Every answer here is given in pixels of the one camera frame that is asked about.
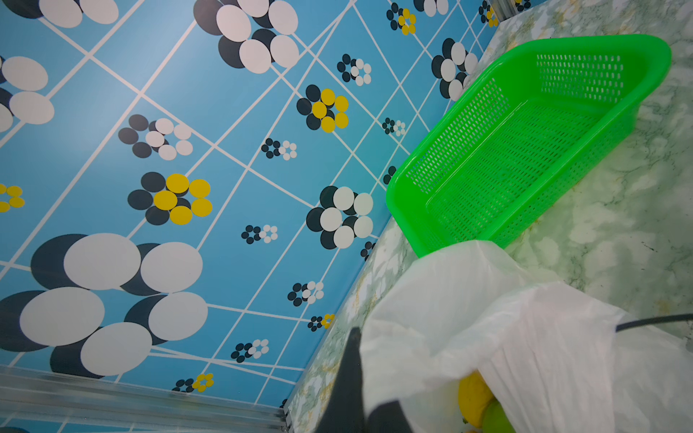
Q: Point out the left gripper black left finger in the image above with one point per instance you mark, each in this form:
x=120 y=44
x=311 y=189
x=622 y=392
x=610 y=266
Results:
x=344 y=412

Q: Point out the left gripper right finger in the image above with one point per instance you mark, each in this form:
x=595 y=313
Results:
x=388 y=418

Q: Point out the white plastic bag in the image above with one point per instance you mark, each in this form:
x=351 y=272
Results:
x=557 y=359

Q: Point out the yellow mango fruit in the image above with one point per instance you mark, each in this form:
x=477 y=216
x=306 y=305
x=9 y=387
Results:
x=474 y=397

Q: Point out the green round fruit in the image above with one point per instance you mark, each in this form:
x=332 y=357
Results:
x=494 y=419

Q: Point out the green plastic basket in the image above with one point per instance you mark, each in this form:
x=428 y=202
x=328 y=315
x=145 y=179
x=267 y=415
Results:
x=531 y=126

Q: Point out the left aluminium corner post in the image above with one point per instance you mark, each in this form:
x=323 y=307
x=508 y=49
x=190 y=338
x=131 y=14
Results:
x=42 y=396

